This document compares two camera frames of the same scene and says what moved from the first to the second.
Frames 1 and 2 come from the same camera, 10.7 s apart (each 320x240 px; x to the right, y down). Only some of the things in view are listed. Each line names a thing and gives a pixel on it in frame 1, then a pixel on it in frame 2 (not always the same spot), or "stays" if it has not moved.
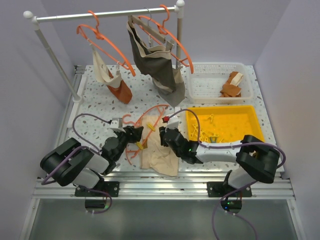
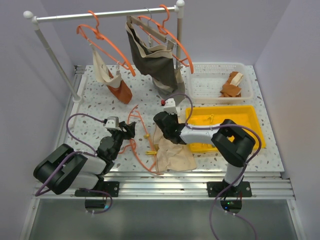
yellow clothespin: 139,144 → 151,152
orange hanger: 135,123 → 135,145
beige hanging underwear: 102,72 stays
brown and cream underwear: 231,88 stays
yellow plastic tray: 223,124 stays
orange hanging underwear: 123,92 stays
